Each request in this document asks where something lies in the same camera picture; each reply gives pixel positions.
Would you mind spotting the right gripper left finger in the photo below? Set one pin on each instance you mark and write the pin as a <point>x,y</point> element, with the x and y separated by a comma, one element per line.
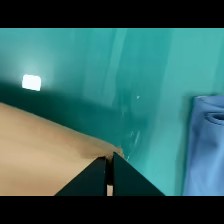
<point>90,181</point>

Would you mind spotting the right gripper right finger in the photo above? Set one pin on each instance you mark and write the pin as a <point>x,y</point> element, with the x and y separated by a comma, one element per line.
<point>131,181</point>

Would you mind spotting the beige garment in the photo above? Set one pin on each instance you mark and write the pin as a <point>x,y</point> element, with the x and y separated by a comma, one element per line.
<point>43,156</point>

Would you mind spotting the blue garment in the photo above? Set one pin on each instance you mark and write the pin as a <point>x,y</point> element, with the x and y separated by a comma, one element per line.
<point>205,150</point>

